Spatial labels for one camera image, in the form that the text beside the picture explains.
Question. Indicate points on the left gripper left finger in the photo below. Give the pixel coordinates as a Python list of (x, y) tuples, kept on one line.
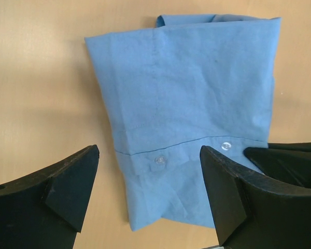
[(47, 208)]

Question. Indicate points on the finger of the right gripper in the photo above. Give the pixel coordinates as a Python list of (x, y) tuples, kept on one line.
[(289, 163)]

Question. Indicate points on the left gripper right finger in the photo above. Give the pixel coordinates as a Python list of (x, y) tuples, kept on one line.
[(253, 210)]

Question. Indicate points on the blue long sleeve shirt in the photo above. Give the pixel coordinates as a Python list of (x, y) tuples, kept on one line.
[(192, 80)]

